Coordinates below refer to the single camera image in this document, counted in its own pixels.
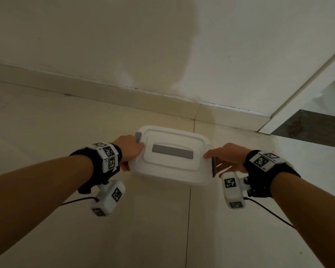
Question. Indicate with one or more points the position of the white plastic storage box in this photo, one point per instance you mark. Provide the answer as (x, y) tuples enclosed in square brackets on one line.
[(170, 170)]

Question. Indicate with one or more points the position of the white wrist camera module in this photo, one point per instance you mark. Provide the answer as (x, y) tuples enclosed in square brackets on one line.
[(109, 198), (233, 189)]

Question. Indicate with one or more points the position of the person's right thumb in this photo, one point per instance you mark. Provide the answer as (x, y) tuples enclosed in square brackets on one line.
[(226, 168)]

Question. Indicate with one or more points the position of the person's right hand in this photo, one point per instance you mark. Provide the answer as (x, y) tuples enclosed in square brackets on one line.
[(231, 157)]

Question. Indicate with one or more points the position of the person's left thumb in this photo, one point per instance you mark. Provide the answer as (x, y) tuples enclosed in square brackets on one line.
[(125, 166)]

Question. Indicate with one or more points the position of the white door frame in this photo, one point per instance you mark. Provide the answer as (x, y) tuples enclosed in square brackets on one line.
[(301, 94)]

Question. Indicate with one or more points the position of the person's right forearm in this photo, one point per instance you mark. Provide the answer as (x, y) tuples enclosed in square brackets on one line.
[(310, 209)]

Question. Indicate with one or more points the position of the person's left hand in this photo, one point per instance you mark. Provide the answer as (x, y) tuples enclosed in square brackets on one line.
[(128, 149)]

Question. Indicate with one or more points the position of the cream tile baseboard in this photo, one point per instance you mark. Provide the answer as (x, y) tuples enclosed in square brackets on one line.
[(128, 94)]

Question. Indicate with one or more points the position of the dark stone door threshold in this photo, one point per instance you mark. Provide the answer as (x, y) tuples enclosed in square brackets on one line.
[(312, 128)]

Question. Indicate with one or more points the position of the person's left forearm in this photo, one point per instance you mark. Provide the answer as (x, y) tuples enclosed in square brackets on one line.
[(36, 198)]

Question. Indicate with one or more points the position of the grey box latch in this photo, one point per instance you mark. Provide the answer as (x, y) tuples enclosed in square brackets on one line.
[(138, 136), (213, 168)]

